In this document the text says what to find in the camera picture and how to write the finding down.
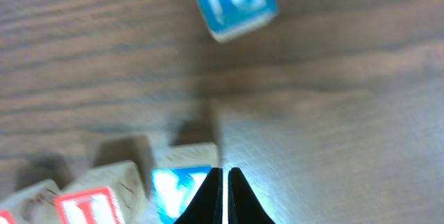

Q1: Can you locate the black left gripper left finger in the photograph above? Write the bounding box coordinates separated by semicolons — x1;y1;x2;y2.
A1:
174;168;223;224

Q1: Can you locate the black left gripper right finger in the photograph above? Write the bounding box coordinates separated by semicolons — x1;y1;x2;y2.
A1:
228;167;275;224

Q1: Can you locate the blue number 2 block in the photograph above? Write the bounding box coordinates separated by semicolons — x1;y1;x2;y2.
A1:
151;142;219;223

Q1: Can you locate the red letter I block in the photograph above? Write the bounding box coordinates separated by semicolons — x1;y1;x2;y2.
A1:
54;160;146;224

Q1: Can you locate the red letter A block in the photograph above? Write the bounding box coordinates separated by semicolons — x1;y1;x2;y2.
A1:
1;179;60;224

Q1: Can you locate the blue letter D block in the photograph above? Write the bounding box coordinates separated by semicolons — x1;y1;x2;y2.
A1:
196;0;279;43

